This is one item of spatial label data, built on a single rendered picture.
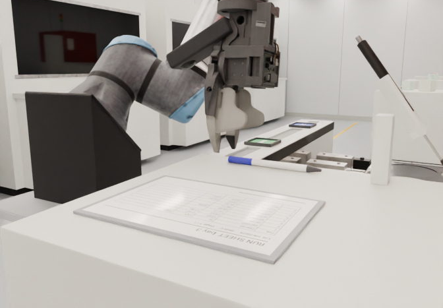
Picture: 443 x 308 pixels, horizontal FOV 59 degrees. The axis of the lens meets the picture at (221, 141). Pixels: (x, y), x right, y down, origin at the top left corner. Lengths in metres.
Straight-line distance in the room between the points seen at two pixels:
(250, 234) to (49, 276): 0.17
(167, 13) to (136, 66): 4.34
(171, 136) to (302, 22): 4.84
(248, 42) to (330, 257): 0.34
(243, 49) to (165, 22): 4.68
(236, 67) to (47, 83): 3.38
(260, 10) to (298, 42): 8.55
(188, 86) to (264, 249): 0.64
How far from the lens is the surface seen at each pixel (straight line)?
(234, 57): 0.54
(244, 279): 0.28
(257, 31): 0.55
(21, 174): 3.79
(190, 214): 0.38
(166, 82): 0.91
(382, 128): 0.50
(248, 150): 0.72
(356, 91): 8.79
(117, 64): 0.91
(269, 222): 0.36
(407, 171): 0.88
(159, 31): 5.25
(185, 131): 5.18
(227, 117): 0.54
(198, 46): 0.58
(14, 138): 3.71
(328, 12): 8.99
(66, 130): 0.84
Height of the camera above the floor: 1.11
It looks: 11 degrees down
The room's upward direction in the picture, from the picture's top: straight up
